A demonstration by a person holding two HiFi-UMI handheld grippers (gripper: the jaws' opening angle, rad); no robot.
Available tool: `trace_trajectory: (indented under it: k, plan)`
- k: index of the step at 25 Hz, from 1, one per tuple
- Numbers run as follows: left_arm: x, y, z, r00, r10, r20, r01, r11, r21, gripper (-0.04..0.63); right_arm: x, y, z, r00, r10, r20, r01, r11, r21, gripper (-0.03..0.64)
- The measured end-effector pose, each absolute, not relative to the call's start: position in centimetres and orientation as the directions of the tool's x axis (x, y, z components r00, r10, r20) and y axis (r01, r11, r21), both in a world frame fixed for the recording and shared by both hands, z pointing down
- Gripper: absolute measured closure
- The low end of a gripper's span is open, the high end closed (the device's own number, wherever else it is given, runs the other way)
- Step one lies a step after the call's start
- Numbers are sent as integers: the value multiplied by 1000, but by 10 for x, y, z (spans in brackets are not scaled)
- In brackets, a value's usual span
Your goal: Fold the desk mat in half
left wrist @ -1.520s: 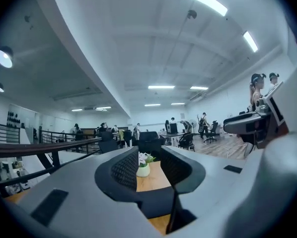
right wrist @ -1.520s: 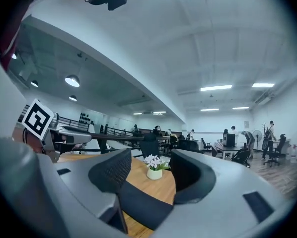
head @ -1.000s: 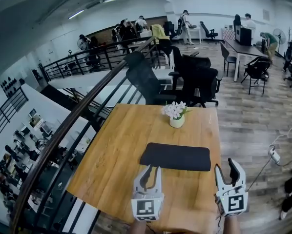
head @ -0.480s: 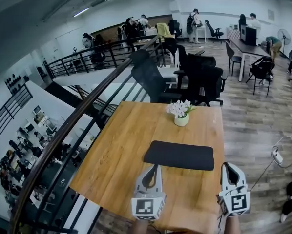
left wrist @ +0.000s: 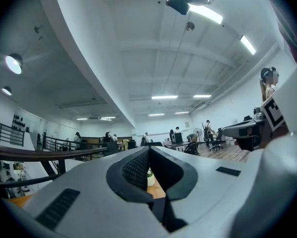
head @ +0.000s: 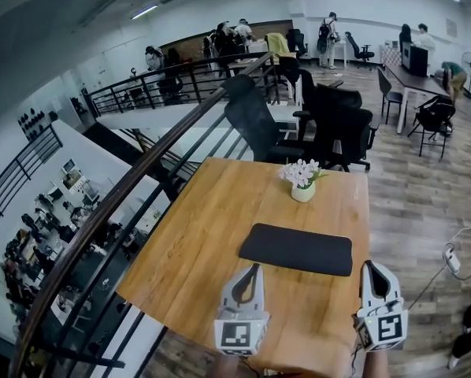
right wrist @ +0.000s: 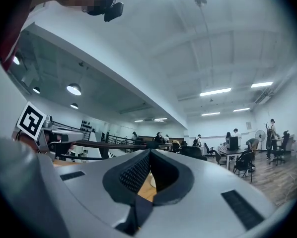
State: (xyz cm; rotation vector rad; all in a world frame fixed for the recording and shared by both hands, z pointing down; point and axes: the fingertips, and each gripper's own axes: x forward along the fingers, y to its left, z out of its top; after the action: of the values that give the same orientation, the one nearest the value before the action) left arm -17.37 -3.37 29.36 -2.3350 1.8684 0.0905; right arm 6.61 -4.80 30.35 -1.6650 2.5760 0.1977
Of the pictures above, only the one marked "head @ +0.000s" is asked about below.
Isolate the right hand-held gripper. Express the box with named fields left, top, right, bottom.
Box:
left=354, top=260, right=410, bottom=354

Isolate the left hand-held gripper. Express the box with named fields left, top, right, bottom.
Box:
left=213, top=262, right=272, bottom=357

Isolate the pink desk mat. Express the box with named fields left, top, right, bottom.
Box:
left=238, top=222, right=354, bottom=278

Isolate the person's left forearm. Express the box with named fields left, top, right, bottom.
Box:
left=210, top=353, right=247, bottom=378

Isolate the person's right forearm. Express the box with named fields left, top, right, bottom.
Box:
left=360, top=348, right=394, bottom=378

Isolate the white power strip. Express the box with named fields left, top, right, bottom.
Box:
left=443, top=242, right=462, bottom=274

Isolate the white pot with pink flowers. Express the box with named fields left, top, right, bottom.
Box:
left=277, top=158, right=330, bottom=204

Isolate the black railing with dark handrail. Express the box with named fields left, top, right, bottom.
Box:
left=6, top=51, right=278, bottom=378

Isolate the black mesh office chair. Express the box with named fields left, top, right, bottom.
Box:
left=222, top=73, right=299, bottom=164

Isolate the black folding chair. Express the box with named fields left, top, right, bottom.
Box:
left=407, top=94, right=456, bottom=161

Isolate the black side chair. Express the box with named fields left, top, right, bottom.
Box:
left=376, top=67, right=404, bottom=124

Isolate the brown desk with white legs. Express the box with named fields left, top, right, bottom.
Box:
left=383, top=61, right=453, bottom=135

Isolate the black computer case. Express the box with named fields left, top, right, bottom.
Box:
left=400, top=40, right=429, bottom=78

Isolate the black metal stair railing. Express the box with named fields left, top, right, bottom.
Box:
left=81, top=51, right=276, bottom=118

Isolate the black swivel chair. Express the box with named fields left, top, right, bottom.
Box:
left=343, top=31, right=376, bottom=63

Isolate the yellow cloth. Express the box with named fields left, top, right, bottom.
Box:
left=265, top=32, right=292, bottom=57

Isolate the black metal gallery railing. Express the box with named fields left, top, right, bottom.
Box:
left=0, top=123, right=65, bottom=246

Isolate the linear ceiling light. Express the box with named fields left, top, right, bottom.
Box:
left=131, top=4, right=158, bottom=20

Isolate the grey floor cable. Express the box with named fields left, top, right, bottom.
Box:
left=406, top=264, right=451, bottom=310

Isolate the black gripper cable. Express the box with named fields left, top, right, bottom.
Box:
left=239, top=355, right=269, bottom=378
left=350, top=344, right=365, bottom=378

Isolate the cluster of black wall objects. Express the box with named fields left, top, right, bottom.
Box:
left=17, top=107, right=59, bottom=141

